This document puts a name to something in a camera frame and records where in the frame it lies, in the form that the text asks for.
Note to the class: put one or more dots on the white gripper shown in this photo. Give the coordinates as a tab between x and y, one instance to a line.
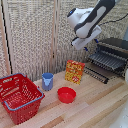
86	37

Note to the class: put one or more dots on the black oven tray rack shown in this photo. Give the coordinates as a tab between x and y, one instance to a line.
106	60

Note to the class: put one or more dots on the red plastic bowl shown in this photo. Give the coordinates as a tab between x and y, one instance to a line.
66	95

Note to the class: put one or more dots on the blue plastic cup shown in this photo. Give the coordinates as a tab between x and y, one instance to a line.
47	82

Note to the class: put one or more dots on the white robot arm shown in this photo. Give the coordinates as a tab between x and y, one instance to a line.
85	16

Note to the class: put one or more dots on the black toaster oven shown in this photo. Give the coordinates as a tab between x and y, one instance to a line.
115	45

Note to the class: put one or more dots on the black oven door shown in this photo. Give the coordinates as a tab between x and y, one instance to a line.
96	75

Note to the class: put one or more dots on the orange yellow snack box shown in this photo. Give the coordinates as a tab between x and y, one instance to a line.
74	71

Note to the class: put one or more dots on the beige woven folding screen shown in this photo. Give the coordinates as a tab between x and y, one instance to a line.
31	36

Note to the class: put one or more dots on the red shopping basket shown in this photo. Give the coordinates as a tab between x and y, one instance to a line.
20	96

